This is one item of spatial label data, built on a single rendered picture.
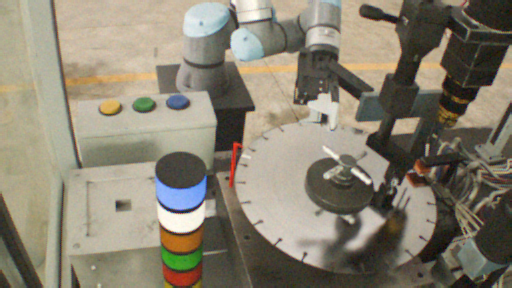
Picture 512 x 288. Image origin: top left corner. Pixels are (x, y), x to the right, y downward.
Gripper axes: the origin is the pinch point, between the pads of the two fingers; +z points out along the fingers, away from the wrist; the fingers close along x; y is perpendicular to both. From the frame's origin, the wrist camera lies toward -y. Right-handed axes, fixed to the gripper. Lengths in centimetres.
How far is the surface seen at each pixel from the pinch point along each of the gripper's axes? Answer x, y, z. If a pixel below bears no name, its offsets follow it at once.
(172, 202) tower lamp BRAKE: 44, 22, 21
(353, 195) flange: 17.9, -1.1, 13.5
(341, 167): 20.1, 1.6, 9.9
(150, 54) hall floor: -176, 86, -102
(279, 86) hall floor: -164, -1, -84
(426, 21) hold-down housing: 37.1, -4.9, -6.3
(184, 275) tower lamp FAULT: 34.8, 20.9, 27.5
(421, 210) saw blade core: 17.4, -12.8, 14.7
